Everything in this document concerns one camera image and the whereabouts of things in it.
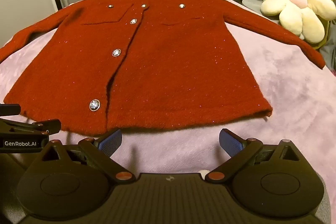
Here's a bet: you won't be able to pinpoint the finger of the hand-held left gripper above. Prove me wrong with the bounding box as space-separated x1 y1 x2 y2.
0 119 62 136
0 104 21 117

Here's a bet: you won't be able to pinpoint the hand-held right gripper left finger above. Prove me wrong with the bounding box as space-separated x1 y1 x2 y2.
43 129 133 186

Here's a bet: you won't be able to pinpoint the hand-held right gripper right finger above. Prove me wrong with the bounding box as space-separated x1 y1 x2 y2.
205 128 301 183

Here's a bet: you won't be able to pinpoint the red knit cardigan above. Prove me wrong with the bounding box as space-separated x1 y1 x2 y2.
0 0 326 136

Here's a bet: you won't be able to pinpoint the cream flower plush pillow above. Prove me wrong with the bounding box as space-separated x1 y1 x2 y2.
260 0 336 44

